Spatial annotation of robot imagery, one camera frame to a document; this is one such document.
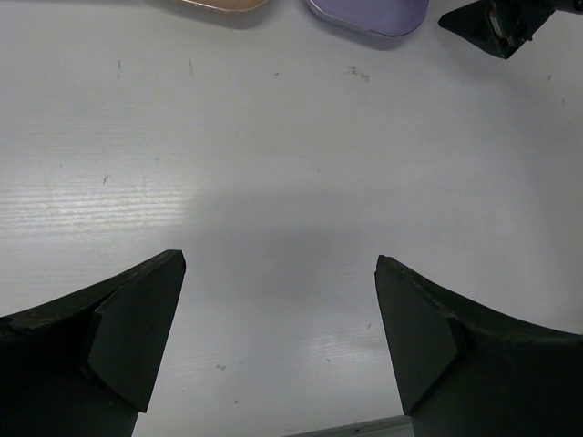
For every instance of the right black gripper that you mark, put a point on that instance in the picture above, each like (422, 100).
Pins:
(499, 28)

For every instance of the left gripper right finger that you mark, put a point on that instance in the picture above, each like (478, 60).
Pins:
(463, 369)

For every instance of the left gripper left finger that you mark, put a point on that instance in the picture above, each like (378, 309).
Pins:
(86, 364)

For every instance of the purple plate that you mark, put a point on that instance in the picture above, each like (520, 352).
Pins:
(388, 18)

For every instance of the brown plate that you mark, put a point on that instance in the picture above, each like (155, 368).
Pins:
(226, 6)

